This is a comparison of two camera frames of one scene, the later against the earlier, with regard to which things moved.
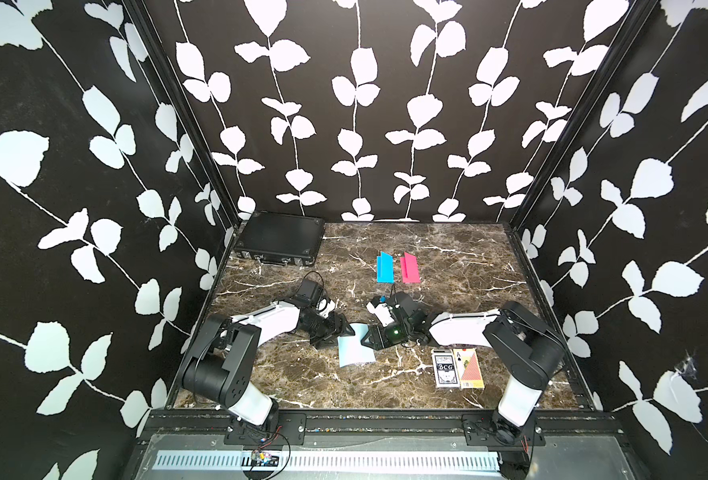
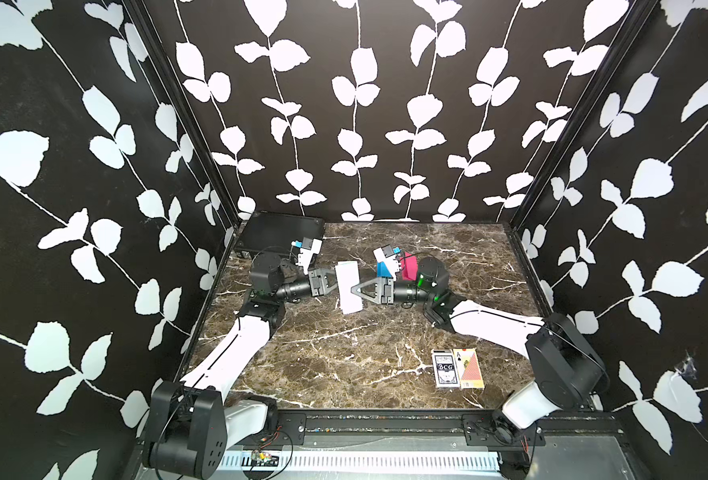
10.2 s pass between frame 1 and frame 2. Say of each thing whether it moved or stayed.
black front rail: stayed
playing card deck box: stayed
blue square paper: stayed
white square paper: moved
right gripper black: moved
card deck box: stayed
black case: stayed
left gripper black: moved
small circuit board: stayed
